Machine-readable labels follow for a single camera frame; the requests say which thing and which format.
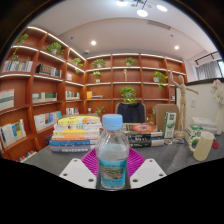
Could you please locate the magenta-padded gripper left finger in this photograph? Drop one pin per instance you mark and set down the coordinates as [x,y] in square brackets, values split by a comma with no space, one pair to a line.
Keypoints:
[78,173]

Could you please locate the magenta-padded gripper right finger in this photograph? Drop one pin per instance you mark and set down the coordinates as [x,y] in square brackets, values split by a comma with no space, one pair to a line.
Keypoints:
[148,173]

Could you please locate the clear blue-capped water bottle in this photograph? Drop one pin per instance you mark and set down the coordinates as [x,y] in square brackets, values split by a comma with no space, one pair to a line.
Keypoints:
[112,150]

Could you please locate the small printed round badge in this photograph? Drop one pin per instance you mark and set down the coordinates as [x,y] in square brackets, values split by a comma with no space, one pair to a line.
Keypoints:
[179,141]
[168,142]

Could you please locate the stack of colourful books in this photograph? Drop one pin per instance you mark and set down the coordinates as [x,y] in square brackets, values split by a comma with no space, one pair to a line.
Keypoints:
[76,133]

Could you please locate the tan upholstered chair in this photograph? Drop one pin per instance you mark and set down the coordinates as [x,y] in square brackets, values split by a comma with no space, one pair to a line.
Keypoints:
[160,115]

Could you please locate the black office chair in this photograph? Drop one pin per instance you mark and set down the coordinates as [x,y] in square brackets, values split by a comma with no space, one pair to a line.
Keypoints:
[131,112]

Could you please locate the flat round red coaster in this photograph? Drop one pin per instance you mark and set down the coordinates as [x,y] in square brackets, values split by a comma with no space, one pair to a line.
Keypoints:
[216,144]

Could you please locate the blue white tissue pack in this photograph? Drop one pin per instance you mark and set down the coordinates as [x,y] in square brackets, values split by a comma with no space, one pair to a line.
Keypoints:
[210,130]

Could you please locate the orange wooden shelf unit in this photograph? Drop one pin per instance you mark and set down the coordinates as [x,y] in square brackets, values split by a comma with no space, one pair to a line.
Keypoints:
[60,86]

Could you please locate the white ceramic vase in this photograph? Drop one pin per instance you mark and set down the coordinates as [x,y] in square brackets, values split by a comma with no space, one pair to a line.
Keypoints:
[220,120]

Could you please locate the wooden artist mannequin figure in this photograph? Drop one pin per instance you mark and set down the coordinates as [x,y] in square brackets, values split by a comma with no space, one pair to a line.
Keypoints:
[181,85]

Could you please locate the grey curtain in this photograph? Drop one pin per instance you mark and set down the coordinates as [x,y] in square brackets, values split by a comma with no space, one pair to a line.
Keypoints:
[208,70]

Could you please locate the window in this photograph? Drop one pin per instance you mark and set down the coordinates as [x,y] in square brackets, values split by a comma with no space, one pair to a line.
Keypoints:
[221,68]

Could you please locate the recessed ceiling downlights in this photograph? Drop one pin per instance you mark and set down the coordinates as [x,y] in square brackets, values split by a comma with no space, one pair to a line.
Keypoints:
[93,42]

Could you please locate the ceiling air vent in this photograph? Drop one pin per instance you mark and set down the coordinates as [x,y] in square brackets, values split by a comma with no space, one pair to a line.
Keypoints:
[158,24]

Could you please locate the multi-bulb ceiling lamp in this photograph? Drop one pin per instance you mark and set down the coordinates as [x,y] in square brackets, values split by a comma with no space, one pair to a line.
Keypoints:
[142,12]

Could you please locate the white wall switch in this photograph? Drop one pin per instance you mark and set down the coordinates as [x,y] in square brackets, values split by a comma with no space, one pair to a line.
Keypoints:
[193,103]

